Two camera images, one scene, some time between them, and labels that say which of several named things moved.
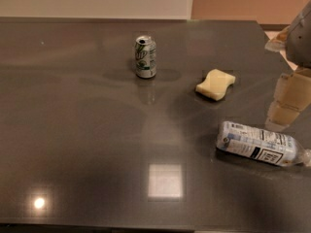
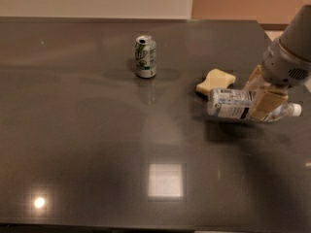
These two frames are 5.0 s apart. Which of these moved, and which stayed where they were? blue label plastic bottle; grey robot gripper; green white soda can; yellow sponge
Moved: blue label plastic bottle; grey robot gripper
Stayed: green white soda can; yellow sponge
